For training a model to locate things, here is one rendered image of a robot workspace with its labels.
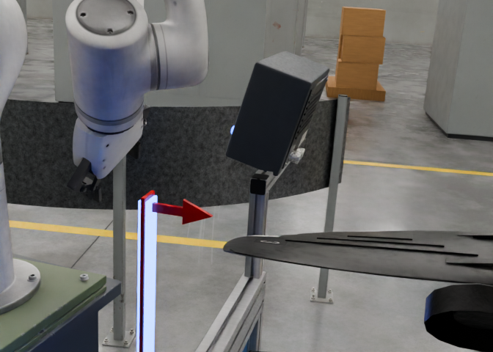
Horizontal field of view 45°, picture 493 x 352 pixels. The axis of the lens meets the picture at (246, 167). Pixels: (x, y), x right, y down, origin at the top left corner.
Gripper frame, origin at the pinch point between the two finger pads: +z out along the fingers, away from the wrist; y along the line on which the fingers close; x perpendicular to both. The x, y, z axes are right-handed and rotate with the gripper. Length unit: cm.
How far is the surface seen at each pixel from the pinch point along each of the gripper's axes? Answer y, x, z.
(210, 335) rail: 7.8, 24.4, 14.9
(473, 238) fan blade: 3, 41, -35
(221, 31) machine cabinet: -383, -157, 385
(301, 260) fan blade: 15, 30, -38
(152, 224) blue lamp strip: 14.7, 16.4, -26.6
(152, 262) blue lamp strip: 16.8, 18.0, -23.7
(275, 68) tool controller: -35.1, 9.1, 2.3
